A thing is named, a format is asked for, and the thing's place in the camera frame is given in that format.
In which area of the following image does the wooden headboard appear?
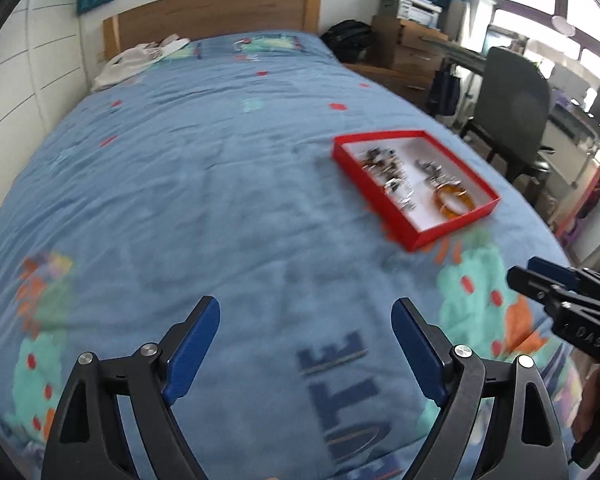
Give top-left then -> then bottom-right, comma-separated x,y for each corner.
102,0 -> 323,62

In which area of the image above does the black backpack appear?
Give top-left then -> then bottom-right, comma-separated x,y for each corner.
320,20 -> 376,64

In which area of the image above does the white wardrobe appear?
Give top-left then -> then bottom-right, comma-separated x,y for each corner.
0,0 -> 88,223

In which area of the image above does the dark blue hanging bag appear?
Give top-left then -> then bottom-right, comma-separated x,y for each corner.
425,66 -> 462,117

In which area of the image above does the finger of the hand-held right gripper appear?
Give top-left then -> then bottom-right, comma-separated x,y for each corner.
506,265 -> 568,312
526,256 -> 583,292

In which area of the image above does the red jewelry box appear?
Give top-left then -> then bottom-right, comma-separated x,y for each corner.
331,130 -> 502,253

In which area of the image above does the white cloth bag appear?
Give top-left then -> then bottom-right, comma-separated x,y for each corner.
91,35 -> 191,92

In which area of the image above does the wooden dresser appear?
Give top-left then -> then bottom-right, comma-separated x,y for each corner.
344,15 -> 452,111

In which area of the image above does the dark beaded bracelet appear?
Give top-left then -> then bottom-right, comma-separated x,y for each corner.
357,146 -> 407,175

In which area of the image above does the silver brooch pendant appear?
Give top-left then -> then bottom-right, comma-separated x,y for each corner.
415,159 -> 462,186

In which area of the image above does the white printer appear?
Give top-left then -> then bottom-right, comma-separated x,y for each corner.
378,0 -> 443,29

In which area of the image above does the amber bracelet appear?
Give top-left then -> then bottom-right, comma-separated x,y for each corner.
432,182 -> 481,222

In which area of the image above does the black office chair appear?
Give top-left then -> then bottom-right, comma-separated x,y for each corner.
459,46 -> 557,182

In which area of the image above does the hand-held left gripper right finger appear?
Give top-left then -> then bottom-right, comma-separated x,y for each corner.
391,297 -> 571,480

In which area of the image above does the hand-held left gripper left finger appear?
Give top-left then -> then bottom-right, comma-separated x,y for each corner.
41,296 -> 222,480

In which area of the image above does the person's right hand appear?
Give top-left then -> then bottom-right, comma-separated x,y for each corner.
572,367 -> 600,453

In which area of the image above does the silver chain necklace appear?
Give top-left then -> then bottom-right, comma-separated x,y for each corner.
382,175 -> 419,211

